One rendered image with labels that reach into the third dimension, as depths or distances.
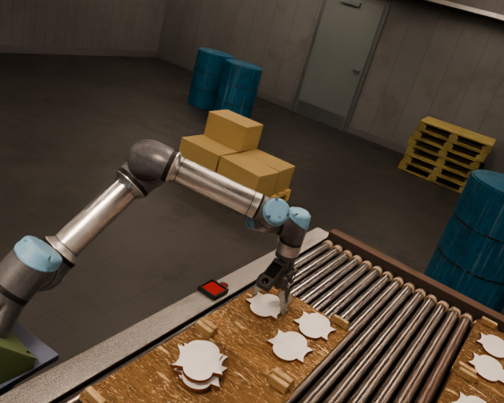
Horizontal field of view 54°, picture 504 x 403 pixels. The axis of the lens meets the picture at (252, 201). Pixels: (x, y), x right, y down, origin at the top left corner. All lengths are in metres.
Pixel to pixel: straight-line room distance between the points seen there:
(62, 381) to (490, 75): 7.74
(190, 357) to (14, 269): 0.49
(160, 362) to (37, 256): 0.42
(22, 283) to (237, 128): 3.78
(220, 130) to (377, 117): 4.27
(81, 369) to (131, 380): 0.13
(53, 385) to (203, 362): 0.36
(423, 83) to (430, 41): 0.63
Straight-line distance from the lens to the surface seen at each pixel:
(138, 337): 1.47
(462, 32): 8.48
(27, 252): 1.34
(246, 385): 1.39
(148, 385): 1.32
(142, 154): 1.38
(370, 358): 1.69
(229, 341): 1.50
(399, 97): 8.64
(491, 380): 1.85
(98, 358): 1.40
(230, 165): 4.58
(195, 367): 1.33
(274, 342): 1.53
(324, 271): 2.05
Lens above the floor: 1.88
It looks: 23 degrees down
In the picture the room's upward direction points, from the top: 16 degrees clockwise
